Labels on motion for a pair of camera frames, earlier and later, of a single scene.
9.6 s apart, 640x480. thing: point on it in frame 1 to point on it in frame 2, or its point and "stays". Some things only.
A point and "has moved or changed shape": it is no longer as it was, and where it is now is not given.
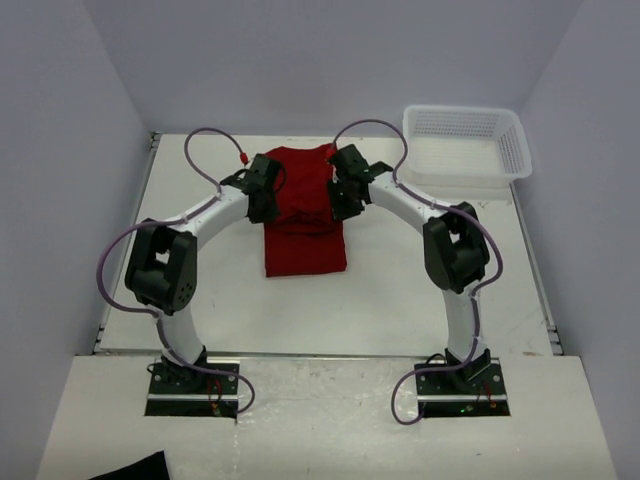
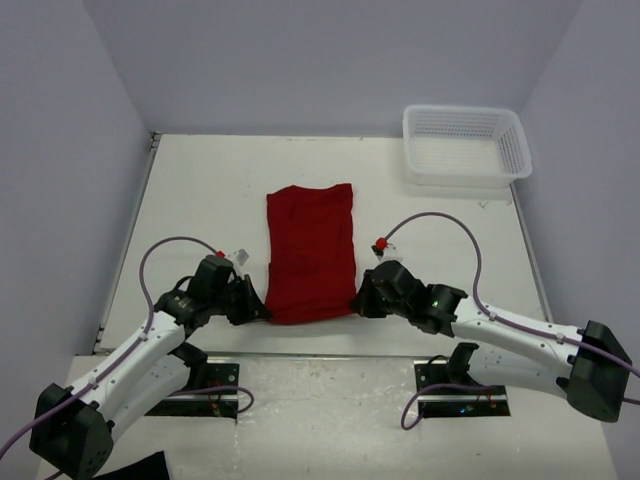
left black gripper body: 268,209 to 222,300
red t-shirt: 306,238 has moved or changed shape
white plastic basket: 465,144 stays
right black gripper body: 344,203 to 397,307
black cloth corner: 153,467 stays
